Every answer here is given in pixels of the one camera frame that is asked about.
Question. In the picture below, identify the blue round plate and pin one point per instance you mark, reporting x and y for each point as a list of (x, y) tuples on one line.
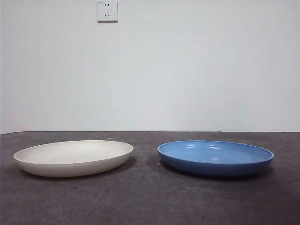
[(211, 161)]

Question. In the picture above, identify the white round plate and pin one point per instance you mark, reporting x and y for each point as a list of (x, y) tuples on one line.
[(70, 159)]

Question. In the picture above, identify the white wall socket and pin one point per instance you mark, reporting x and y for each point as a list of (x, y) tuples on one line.
[(107, 11)]

